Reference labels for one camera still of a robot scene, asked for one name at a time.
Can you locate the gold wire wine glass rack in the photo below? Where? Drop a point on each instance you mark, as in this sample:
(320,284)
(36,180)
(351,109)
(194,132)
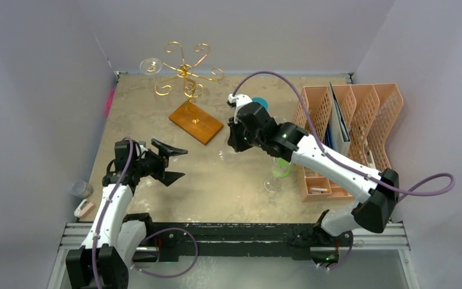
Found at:
(189,117)

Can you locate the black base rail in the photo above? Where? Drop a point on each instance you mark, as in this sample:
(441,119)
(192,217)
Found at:
(294,240)

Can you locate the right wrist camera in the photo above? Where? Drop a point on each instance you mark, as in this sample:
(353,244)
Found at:
(237,102)

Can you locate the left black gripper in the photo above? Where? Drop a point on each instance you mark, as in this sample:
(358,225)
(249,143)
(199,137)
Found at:
(165,176)

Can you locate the small clear jar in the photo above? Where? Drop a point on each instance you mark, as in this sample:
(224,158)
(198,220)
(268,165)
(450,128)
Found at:
(81,189)

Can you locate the green plastic goblet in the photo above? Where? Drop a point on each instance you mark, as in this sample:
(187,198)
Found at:
(281,168)

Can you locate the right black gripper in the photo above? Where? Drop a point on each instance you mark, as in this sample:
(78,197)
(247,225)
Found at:
(235,135)

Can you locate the blue plastic goblet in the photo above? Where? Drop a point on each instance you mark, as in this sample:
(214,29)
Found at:
(261,101)

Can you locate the orange plastic file organizer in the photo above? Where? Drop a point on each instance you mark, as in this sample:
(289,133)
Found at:
(369,111)

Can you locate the clear wine glass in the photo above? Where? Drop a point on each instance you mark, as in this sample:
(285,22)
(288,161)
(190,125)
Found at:
(272,183)
(151,66)

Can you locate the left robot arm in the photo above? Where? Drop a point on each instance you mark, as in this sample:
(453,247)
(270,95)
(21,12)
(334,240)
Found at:
(104,258)

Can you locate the pink white small device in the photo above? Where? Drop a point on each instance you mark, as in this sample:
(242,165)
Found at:
(83,209)

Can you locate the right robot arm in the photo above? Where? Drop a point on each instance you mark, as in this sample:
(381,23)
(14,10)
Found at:
(374,191)

